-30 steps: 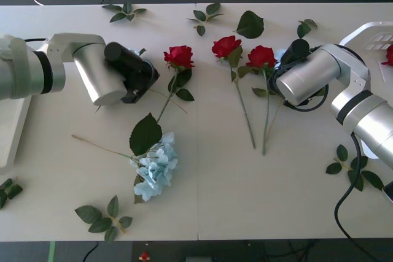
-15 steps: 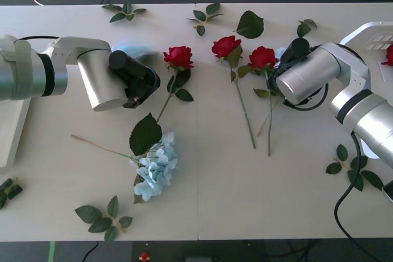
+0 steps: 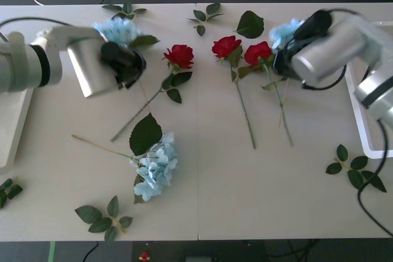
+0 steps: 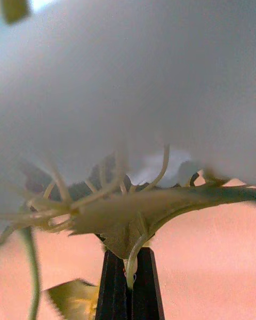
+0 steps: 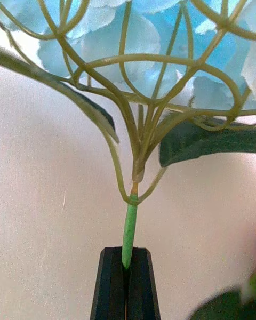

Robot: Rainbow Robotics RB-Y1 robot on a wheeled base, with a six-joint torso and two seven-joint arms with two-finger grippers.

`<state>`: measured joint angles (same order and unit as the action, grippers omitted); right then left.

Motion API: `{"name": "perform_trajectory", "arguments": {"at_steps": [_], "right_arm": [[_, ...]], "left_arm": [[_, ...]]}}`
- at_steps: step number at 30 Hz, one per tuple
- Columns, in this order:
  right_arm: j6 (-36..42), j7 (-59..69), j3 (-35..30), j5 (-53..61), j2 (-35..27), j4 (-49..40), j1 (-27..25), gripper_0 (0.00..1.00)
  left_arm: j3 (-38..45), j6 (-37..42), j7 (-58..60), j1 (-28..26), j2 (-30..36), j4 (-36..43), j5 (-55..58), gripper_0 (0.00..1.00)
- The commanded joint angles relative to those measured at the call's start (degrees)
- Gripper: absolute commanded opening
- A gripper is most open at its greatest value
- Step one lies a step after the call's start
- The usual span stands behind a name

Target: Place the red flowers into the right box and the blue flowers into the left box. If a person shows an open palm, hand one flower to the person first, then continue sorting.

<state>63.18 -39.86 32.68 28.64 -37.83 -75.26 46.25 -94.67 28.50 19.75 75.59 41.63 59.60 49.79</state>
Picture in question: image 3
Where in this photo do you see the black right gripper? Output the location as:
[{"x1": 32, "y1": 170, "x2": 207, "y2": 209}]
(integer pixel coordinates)
[{"x1": 276, "y1": 44, "x2": 301, "y2": 78}]

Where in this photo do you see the red rose with green stem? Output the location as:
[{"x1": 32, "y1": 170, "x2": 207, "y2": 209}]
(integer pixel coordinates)
[
  {"x1": 238, "y1": 40, "x2": 295, "y2": 147},
  {"x1": 110, "y1": 44, "x2": 195, "y2": 143},
  {"x1": 211, "y1": 35, "x2": 257, "y2": 150}
]

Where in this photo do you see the large single green leaf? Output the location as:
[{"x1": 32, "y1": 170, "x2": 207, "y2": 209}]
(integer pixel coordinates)
[{"x1": 233, "y1": 10, "x2": 265, "y2": 39}]

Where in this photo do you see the pale blue flower with stem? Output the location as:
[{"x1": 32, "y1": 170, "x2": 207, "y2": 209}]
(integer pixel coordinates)
[
  {"x1": 91, "y1": 17, "x2": 161, "y2": 115},
  {"x1": 71, "y1": 113, "x2": 179, "y2": 204},
  {"x1": 269, "y1": 18, "x2": 305, "y2": 127}
]

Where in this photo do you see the shallow white box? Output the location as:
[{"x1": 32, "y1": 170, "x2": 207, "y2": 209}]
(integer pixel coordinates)
[
  {"x1": 0, "y1": 86, "x2": 34, "y2": 174},
  {"x1": 343, "y1": 21, "x2": 393, "y2": 159}
]

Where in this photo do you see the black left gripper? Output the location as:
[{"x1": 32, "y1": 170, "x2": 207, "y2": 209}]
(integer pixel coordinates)
[{"x1": 111, "y1": 50, "x2": 144, "y2": 87}]

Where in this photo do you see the green leaf twig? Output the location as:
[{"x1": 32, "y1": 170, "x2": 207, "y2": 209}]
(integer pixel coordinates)
[
  {"x1": 101, "y1": 2, "x2": 147, "y2": 23},
  {"x1": 185, "y1": 2, "x2": 225, "y2": 37},
  {"x1": 74, "y1": 195, "x2": 134, "y2": 243},
  {"x1": 325, "y1": 144, "x2": 387, "y2": 193},
  {"x1": 0, "y1": 177, "x2": 24, "y2": 210}
]

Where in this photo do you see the green tape strip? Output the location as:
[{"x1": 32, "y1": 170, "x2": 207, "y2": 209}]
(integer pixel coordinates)
[{"x1": 47, "y1": 241, "x2": 57, "y2": 262}]

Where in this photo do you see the black hanging cable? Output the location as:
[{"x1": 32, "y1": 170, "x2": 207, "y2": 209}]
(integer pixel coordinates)
[{"x1": 357, "y1": 119, "x2": 393, "y2": 240}]

